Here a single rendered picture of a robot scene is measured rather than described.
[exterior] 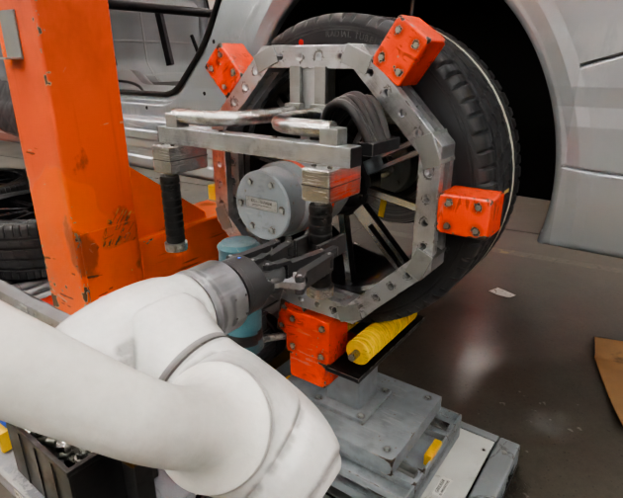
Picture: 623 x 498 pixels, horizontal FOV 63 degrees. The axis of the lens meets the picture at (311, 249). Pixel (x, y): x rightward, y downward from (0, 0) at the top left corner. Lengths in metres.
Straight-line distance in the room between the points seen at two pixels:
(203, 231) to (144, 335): 0.95
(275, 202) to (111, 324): 0.46
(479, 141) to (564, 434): 1.15
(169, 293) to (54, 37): 0.73
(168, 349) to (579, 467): 1.44
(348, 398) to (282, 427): 0.96
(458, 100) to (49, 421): 0.80
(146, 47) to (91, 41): 2.60
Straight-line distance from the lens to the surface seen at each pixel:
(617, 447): 1.88
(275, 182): 0.88
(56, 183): 1.19
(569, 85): 1.07
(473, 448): 1.58
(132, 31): 3.73
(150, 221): 1.33
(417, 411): 1.43
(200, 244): 1.42
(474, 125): 0.94
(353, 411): 1.38
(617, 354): 2.34
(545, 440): 1.80
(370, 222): 1.08
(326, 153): 0.75
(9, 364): 0.31
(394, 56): 0.90
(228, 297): 0.57
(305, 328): 1.13
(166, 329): 0.49
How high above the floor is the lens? 1.10
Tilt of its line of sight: 21 degrees down
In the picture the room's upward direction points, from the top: straight up
